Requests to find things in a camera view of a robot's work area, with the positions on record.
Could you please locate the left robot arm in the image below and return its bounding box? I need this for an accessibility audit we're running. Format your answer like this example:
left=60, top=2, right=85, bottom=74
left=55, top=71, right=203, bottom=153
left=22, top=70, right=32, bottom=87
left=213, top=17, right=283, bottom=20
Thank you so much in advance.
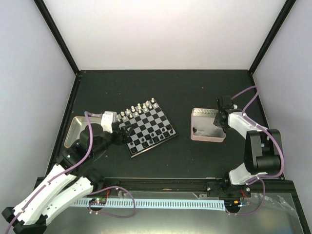
left=1, top=122, right=132, bottom=234

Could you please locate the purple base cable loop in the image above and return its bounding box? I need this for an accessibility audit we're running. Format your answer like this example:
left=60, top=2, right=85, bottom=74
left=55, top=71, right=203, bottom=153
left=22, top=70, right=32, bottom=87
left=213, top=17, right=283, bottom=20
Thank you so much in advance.
left=87, top=186, right=136, bottom=219

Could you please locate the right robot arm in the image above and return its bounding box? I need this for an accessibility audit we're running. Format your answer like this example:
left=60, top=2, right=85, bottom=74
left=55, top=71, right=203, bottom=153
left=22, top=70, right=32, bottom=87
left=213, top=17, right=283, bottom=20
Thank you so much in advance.
left=214, top=109, right=285, bottom=196

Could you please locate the black and white chessboard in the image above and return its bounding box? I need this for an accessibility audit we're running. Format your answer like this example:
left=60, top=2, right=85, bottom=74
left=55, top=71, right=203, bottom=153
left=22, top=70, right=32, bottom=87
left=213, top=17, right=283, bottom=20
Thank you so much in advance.
left=117, top=99, right=178, bottom=158

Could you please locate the pink metal tin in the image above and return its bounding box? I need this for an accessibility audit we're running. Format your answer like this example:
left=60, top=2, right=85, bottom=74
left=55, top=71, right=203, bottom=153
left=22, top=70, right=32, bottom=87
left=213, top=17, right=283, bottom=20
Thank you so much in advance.
left=191, top=108, right=226, bottom=143

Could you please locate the black chess bishop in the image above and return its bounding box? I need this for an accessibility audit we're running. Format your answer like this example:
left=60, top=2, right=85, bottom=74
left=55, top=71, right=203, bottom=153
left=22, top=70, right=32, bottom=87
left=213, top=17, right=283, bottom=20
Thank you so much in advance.
left=142, top=142, right=149, bottom=148

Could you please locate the white second left arm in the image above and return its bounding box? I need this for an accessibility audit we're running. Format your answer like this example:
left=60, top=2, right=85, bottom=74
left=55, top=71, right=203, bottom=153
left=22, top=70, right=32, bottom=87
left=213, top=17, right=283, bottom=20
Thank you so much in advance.
left=42, top=122, right=132, bottom=225

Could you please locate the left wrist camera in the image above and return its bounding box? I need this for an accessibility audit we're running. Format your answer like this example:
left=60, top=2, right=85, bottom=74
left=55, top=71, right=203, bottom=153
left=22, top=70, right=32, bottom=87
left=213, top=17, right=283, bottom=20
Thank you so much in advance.
left=100, top=111, right=118, bottom=134

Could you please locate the yellow metal tin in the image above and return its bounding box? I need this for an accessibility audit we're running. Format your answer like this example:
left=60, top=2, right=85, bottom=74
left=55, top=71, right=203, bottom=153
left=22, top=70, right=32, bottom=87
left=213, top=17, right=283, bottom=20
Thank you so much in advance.
left=64, top=116, right=88, bottom=148

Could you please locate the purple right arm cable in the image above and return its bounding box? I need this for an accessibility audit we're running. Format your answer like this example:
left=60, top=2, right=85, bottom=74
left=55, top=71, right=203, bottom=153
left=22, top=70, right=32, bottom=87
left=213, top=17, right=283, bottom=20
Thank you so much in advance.
left=230, top=85, right=285, bottom=186

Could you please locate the white second right arm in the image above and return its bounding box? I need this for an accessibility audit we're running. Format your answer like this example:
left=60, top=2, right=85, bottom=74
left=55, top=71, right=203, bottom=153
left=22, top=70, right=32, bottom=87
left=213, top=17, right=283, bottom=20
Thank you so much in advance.
left=214, top=109, right=260, bottom=186

